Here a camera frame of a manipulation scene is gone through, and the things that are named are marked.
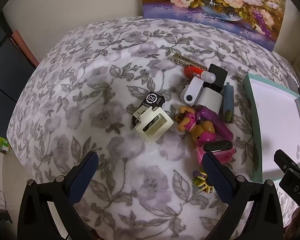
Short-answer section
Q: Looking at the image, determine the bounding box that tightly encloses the black charger block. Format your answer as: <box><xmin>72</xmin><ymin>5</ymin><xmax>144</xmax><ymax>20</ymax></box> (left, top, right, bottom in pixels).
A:
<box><xmin>201</xmin><ymin>64</ymin><xmax>228</xmax><ymax>92</ymax></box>

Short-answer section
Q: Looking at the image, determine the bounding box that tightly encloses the black toy car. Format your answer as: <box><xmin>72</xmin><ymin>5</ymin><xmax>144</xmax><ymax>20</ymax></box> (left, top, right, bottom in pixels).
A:
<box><xmin>132</xmin><ymin>91</ymin><xmax>165</xmax><ymax>128</ymax></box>

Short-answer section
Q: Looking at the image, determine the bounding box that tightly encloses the dark cabinet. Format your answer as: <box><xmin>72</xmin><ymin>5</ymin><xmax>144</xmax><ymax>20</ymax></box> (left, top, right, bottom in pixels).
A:
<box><xmin>0</xmin><ymin>12</ymin><xmax>38</xmax><ymax>140</ymax></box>

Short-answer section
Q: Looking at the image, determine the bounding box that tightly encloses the carrot-shaped toy knife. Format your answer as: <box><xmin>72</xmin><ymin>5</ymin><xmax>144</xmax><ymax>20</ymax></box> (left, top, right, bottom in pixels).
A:
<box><xmin>222</xmin><ymin>81</ymin><xmax>234</xmax><ymax>124</ymax></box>

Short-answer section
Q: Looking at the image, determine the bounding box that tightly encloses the teal box lid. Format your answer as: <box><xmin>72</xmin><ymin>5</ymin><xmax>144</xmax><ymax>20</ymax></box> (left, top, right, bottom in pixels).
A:
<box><xmin>242</xmin><ymin>73</ymin><xmax>300</xmax><ymax>183</ymax></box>

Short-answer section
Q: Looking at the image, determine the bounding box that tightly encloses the cream hair claw clip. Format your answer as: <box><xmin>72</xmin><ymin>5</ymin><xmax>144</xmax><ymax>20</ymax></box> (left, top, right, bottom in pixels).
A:
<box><xmin>134</xmin><ymin>107</ymin><xmax>174</xmax><ymax>144</ymax></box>

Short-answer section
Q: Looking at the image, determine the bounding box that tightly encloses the pink dog toy figure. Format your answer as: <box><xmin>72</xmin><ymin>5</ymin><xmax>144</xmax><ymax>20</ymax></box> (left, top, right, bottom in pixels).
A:
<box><xmin>175</xmin><ymin>105</ymin><xmax>217</xmax><ymax>148</ymax></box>

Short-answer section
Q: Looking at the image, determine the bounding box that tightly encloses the pink smart watch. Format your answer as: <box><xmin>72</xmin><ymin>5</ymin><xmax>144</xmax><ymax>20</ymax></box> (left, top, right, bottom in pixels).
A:
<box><xmin>196</xmin><ymin>140</ymin><xmax>237</xmax><ymax>167</ymax></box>

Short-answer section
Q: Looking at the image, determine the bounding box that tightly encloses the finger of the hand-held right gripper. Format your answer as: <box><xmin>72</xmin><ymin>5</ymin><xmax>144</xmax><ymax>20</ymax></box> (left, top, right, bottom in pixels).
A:
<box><xmin>274</xmin><ymin>149</ymin><xmax>300</xmax><ymax>173</ymax></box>

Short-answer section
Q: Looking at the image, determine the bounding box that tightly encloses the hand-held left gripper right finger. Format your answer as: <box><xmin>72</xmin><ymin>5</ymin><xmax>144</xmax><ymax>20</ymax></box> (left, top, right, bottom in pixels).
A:
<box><xmin>202</xmin><ymin>151</ymin><xmax>285</xmax><ymax>240</ymax></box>

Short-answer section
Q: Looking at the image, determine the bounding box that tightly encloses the red-brown board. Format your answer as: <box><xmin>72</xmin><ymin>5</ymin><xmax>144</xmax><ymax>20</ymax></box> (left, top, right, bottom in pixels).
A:
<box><xmin>11</xmin><ymin>29</ymin><xmax>40</xmax><ymax>68</ymax></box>

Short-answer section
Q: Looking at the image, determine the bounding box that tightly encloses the flower painting canvas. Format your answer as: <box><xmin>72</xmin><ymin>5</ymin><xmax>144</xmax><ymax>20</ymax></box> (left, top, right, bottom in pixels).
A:
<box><xmin>139</xmin><ymin>0</ymin><xmax>287</xmax><ymax>52</ymax></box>

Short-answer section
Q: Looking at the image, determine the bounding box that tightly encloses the purple lighter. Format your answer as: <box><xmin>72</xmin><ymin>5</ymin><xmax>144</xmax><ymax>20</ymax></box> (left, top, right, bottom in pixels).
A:
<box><xmin>199</xmin><ymin>107</ymin><xmax>234</xmax><ymax>140</ymax></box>

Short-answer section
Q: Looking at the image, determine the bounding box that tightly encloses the white charger cube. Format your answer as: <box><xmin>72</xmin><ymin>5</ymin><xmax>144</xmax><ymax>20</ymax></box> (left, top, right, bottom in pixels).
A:
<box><xmin>195</xmin><ymin>87</ymin><xmax>224</xmax><ymax>114</ymax></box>

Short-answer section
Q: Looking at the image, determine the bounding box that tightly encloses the yellow fidget spinner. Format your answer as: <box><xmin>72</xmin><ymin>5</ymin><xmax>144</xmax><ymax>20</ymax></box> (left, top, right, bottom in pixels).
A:
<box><xmin>192</xmin><ymin>170</ymin><xmax>215</xmax><ymax>194</ymax></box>

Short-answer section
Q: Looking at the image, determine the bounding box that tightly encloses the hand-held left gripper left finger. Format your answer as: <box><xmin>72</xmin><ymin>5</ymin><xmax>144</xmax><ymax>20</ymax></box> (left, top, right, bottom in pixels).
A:
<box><xmin>17</xmin><ymin>151</ymin><xmax>100</xmax><ymax>240</ymax></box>

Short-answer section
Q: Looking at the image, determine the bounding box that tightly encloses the gold patterned small box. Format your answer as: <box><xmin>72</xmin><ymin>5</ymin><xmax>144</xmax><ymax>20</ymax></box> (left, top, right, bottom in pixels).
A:
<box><xmin>172</xmin><ymin>53</ymin><xmax>208</xmax><ymax>71</ymax></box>

